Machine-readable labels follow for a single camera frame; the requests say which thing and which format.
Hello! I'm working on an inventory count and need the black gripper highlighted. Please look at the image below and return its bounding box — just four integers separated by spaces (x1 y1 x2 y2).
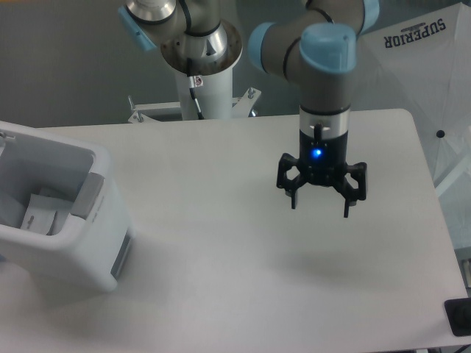
276 129 368 218

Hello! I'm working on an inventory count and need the white plastic wrapper bag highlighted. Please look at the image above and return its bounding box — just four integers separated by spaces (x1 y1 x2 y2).
21 194 59 235

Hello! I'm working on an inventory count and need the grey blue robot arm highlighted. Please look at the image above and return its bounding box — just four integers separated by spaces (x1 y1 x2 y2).
118 1 380 207

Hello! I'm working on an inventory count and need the white trash can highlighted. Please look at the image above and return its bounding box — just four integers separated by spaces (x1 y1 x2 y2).
1 122 135 292

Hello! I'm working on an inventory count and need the white Superior umbrella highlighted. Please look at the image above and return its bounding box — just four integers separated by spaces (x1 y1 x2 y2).
352 3 470 249

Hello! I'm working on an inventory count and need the black device at corner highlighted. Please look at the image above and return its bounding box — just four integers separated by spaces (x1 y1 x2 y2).
444 298 470 337

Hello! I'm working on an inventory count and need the white paper in bin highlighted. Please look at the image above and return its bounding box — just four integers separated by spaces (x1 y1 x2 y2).
49 210 83 236

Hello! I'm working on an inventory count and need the white table mounting bracket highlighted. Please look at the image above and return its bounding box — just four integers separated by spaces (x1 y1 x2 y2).
127 87 262 124

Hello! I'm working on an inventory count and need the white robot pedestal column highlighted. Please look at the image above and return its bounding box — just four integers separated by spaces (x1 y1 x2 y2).
174 68 233 121

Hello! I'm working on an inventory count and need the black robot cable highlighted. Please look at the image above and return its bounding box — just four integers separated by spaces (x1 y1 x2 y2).
185 58 205 121

